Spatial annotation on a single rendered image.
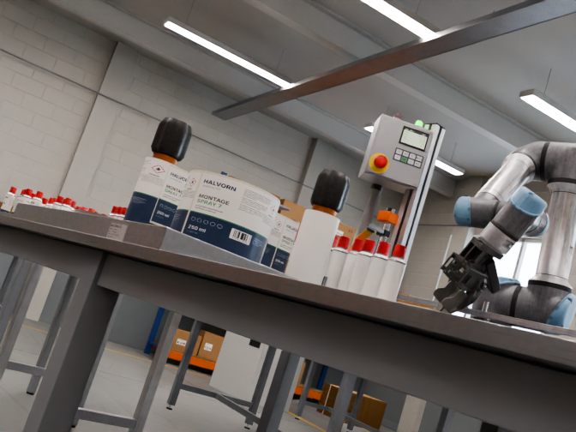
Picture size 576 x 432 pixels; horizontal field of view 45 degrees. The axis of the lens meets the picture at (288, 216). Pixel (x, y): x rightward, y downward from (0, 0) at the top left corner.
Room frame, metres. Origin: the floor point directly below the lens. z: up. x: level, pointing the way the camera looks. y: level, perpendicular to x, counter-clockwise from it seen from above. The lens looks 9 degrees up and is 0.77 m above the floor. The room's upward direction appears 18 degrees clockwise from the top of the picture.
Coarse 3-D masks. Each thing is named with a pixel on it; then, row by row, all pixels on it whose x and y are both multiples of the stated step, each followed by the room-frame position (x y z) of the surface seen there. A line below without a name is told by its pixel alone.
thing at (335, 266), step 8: (344, 240) 1.98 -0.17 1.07; (336, 248) 1.98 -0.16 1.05; (344, 248) 1.98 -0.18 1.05; (336, 256) 1.97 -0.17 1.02; (344, 256) 1.97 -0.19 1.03; (328, 264) 1.98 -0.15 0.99; (336, 264) 1.97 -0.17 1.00; (328, 272) 1.97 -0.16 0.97; (336, 272) 1.97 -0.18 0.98; (328, 280) 1.97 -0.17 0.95; (336, 280) 1.97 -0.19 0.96; (336, 288) 1.97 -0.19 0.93
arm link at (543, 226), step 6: (498, 204) 1.65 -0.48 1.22; (504, 204) 1.65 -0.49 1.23; (498, 210) 1.65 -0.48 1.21; (546, 216) 1.62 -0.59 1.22; (540, 222) 1.58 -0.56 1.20; (546, 222) 1.62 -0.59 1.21; (540, 228) 1.61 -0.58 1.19; (546, 228) 1.65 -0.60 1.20; (528, 234) 1.63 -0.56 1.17; (534, 234) 1.63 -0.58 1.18; (540, 234) 1.66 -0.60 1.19
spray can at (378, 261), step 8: (384, 248) 1.86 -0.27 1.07; (376, 256) 1.85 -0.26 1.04; (384, 256) 1.85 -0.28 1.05; (376, 264) 1.85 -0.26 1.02; (384, 264) 1.85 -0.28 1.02; (368, 272) 1.86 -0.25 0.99; (376, 272) 1.85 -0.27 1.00; (368, 280) 1.86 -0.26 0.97; (376, 280) 1.85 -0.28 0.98; (368, 288) 1.85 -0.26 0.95; (376, 288) 1.85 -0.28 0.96
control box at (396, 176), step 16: (384, 128) 1.99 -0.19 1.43; (400, 128) 1.99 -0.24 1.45; (416, 128) 1.99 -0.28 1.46; (368, 144) 2.08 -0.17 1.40; (384, 144) 1.99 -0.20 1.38; (400, 144) 1.99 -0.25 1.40; (368, 160) 2.00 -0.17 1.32; (368, 176) 2.02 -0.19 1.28; (384, 176) 1.99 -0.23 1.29; (400, 176) 1.99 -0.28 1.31; (416, 176) 2.00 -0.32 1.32; (400, 192) 2.09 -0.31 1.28
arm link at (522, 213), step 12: (516, 192) 1.54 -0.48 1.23; (528, 192) 1.51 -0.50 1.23; (516, 204) 1.52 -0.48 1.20; (528, 204) 1.51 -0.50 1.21; (540, 204) 1.51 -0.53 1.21; (504, 216) 1.54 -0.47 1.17; (516, 216) 1.53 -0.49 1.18; (528, 216) 1.52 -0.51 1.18; (540, 216) 1.57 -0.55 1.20; (504, 228) 1.54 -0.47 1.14; (516, 228) 1.53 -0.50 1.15; (528, 228) 1.55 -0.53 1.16; (516, 240) 1.56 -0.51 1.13
